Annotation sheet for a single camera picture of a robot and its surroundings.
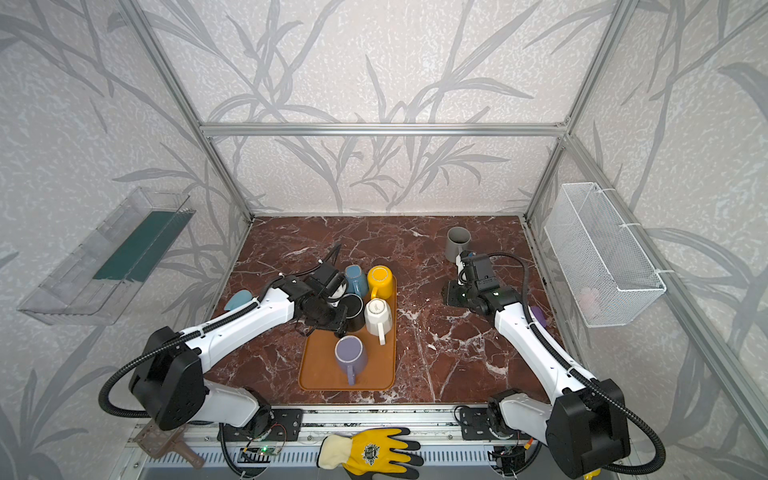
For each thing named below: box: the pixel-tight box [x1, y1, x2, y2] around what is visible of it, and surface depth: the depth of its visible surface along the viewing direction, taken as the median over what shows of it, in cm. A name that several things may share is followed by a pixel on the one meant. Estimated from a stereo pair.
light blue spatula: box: [224, 290, 253, 311], surface depth 98 cm
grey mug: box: [445, 226, 471, 263], surface depth 103 cm
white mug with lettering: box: [364, 298, 392, 346], surface depth 85 cm
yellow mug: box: [367, 265, 393, 300], surface depth 94 cm
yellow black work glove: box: [316, 427, 424, 480], surface depth 69 cm
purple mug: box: [334, 335, 367, 386], surface depth 79 cm
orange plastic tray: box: [299, 276, 398, 391], surface depth 84 cm
